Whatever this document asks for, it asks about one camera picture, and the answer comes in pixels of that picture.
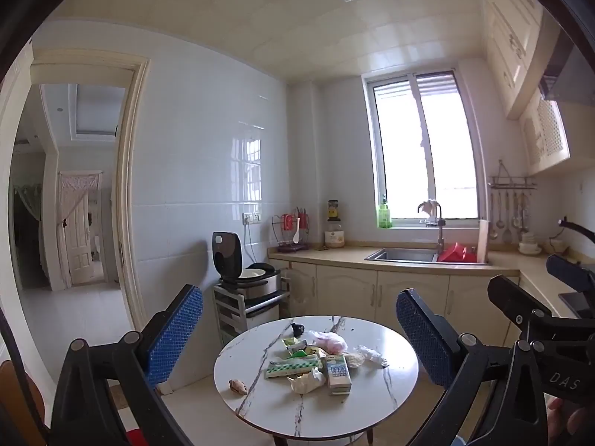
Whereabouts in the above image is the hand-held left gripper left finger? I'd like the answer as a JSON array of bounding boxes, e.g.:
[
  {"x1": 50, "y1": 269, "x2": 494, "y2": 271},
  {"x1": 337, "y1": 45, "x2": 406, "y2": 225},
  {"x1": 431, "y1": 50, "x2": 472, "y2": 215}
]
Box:
[{"x1": 50, "y1": 283, "x2": 204, "y2": 446}]

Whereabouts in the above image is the clear plastic bag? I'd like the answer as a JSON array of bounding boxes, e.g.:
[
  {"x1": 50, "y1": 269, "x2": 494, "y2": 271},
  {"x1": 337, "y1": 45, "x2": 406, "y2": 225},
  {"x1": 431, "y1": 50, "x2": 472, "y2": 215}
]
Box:
[{"x1": 346, "y1": 345, "x2": 389, "y2": 369}]

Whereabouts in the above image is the white panel door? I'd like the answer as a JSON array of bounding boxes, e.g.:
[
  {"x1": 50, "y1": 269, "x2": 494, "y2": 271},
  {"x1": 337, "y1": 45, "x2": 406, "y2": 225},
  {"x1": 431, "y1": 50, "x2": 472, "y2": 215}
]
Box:
[{"x1": 58, "y1": 172, "x2": 100, "y2": 286}]

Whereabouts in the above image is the green dish soap bottle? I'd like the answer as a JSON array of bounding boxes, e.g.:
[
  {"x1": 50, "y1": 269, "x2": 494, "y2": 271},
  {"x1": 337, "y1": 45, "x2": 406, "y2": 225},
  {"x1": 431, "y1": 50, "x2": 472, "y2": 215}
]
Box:
[{"x1": 377, "y1": 194, "x2": 393, "y2": 229}]

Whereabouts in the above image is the brown wooden panel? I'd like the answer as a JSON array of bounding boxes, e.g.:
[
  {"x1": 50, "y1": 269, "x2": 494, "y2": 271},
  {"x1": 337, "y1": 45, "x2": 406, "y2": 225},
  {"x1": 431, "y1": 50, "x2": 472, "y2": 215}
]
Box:
[{"x1": 0, "y1": 360, "x2": 47, "y2": 446}]

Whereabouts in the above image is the kitchen window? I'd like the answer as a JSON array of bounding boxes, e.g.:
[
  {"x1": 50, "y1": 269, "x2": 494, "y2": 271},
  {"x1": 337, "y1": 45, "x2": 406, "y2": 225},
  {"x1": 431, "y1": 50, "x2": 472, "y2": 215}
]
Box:
[{"x1": 361, "y1": 71, "x2": 486, "y2": 230}]

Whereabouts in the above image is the clear storage jar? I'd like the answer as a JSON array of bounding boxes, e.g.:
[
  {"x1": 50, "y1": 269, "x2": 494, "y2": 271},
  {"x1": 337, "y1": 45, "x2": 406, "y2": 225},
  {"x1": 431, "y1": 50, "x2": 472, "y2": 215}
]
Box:
[{"x1": 324, "y1": 222, "x2": 345, "y2": 248}]

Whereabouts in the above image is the cream upper cabinet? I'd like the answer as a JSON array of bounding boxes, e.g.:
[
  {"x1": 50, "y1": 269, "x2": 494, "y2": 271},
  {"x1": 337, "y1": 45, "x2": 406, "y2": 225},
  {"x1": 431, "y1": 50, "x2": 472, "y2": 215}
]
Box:
[{"x1": 479, "y1": 0, "x2": 544, "y2": 119}]

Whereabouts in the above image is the red plastic basin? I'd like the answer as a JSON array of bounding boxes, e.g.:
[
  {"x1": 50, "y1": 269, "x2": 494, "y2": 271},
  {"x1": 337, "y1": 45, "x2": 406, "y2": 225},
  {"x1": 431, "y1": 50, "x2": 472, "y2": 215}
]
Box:
[{"x1": 438, "y1": 242, "x2": 478, "y2": 263}]

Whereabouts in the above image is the stack of white bowls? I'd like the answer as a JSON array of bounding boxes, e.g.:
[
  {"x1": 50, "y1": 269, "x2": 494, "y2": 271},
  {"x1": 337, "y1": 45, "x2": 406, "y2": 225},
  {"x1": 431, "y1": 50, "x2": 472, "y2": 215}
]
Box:
[{"x1": 518, "y1": 231, "x2": 542, "y2": 255}]

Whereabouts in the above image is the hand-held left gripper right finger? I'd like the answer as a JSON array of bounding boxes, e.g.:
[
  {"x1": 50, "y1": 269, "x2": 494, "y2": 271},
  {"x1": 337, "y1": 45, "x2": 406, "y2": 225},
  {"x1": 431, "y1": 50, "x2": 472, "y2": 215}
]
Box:
[{"x1": 396, "y1": 288, "x2": 549, "y2": 446}]

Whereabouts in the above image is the range hood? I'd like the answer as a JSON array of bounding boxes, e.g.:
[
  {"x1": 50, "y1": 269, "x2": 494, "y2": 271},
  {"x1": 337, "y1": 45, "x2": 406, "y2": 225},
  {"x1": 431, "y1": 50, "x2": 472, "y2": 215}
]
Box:
[{"x1": 537, "y1": 9, "x2": 586, "y2": 100}]

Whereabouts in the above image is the cream lattice door cabinet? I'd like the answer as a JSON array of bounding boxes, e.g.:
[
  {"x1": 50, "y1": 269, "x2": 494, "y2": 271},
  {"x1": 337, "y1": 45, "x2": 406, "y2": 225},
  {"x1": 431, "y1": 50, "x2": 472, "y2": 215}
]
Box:
[{"x1": 518, "y1": 88, "x2": 572, "y2": 177}]

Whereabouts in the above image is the pale cutting board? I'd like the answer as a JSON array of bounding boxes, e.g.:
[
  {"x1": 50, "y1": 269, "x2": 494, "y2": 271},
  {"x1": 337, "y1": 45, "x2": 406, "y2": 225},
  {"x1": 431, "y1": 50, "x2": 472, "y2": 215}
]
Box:
[{"x1": 476, "y1": 220, "x2": 491, "y2": 263}]

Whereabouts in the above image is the cream kitchen base cabinet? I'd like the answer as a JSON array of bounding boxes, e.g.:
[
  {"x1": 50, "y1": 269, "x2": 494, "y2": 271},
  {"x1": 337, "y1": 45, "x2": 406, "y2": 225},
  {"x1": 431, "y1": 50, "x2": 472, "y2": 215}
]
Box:
[{"x1": 267, "y1": 240, "x2": 572, "y2": 349}]

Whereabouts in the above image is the metal utensil wall rack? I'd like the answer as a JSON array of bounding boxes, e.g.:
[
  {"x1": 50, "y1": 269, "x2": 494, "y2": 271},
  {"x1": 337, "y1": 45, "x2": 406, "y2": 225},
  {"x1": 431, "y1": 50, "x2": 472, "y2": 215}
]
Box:
[{"x1": 488, "y1": 159, "x2": 537, "y2": 191}]

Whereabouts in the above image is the green checkered packet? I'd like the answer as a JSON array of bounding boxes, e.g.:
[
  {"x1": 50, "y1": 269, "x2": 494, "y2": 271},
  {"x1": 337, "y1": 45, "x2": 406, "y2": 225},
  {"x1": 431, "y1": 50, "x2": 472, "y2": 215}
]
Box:
[{"x1": 265, "y1": 357, "x2": 325, "y2": 380}]

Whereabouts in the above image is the chrome faucet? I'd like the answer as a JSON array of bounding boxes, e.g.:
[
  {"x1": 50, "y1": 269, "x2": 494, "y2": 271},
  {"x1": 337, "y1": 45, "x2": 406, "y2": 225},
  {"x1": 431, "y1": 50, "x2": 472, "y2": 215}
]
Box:
[{"x1": 417, "y1": 199, "x2": 442, "y2": 224}]

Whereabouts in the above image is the white tissue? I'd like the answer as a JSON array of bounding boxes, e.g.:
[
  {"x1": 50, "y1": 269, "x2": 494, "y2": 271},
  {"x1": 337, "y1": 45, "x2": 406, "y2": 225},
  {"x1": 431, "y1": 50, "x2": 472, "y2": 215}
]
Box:
[{"x1": 290, "y1": 367, "x2": 327, "y2": 395}]

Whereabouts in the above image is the cream door frame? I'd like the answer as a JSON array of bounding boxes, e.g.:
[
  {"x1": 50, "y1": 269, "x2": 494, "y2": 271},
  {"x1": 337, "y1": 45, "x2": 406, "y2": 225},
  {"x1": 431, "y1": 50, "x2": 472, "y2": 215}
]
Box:
[{"x1": 30, "y1": 51, "x2": 152, "y2": 330}]

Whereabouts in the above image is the steel kitchen sink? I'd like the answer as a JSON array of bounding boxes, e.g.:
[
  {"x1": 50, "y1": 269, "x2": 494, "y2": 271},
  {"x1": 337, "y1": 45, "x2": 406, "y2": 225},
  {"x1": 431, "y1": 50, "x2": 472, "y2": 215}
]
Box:
[{"x1": 364, "y1": 247, "x2": 489, "y2": 265}]

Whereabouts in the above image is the black cooktop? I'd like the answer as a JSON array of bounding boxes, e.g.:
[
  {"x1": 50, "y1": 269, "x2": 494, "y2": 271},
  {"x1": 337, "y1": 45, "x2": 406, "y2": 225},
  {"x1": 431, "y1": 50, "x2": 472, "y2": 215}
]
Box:
[{"x1": 558, "y1": 290, "x2": 595, "y2": 319}]

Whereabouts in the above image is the white milk carton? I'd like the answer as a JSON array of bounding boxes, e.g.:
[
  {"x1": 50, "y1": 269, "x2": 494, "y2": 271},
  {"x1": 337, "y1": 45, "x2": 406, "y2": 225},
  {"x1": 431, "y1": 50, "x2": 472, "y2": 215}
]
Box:
[{"x1": 322, "y1": 354, "x2": 351, "y2": 397}]

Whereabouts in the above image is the person's right hand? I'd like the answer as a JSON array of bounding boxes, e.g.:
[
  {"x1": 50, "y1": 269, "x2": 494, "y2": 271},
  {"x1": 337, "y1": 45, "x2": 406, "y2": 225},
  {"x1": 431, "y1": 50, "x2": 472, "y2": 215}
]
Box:
[{"x1": 549, "y1": 395, "x2": 595, "y2": 446}]

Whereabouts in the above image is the wire dish rack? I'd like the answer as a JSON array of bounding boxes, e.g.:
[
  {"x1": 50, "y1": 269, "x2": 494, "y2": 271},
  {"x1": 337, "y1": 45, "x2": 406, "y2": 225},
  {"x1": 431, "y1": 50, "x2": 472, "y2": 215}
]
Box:
[{"x1": 272, "y1": 207, "x2": 310, "y2": 252}]

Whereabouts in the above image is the pink plastic bag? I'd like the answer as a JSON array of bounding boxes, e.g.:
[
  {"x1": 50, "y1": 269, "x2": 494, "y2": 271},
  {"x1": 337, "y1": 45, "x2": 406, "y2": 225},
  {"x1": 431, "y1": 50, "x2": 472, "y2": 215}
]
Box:
[{"x1": 308, "y1": 330, "x2": 348, "y2": 355}]

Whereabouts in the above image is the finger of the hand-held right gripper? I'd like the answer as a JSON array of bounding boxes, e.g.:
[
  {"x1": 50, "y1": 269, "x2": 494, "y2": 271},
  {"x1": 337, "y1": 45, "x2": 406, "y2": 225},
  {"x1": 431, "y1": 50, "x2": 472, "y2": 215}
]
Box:
[
  {"x1": 487, "y1": 275, "x2": 554, "y2": 335},
  {"x1": 546, "y1": 255, "x2": 595, "y2": 291}
]

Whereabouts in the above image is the black silver rice cooker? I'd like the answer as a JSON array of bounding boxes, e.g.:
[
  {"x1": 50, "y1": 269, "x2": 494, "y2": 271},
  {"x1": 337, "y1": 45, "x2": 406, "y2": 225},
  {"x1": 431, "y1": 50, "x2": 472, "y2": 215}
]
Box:
[{"x1": 212, "y1": 231, "x2": 281, "y2": 299}]

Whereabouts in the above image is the metal rack cart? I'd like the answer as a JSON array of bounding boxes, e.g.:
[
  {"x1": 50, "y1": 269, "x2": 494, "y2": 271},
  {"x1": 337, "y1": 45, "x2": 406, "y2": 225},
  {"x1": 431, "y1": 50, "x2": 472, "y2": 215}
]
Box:
[{"x1": 214, "y1": 279, "x2": 291, "y2": 347}]

